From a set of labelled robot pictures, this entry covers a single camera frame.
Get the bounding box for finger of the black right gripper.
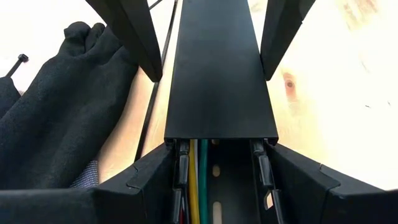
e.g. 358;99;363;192
85;0;164;83
260;0;317;82

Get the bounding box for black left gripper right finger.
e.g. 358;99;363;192
266;142;398;224

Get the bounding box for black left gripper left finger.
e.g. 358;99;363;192
0;142;175;224

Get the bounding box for black duct cover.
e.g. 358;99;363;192
164;0;279;146

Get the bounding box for black zip tie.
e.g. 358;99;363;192
5;53;30;79
134;0;180;163

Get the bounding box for black slotted cable duct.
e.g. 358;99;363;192
169;138;287;224

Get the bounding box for white cable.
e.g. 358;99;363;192
193;139;200;177

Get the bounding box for black glove with grey cuff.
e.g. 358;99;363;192
0;21;139;191

